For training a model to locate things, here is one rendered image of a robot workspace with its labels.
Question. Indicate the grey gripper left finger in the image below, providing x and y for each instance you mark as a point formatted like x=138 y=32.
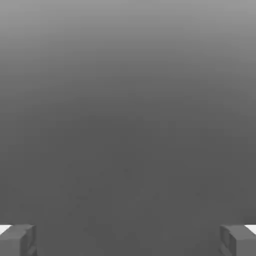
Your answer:
x=16 y=241

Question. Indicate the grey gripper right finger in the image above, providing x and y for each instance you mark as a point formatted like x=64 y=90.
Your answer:
x=240 y=241

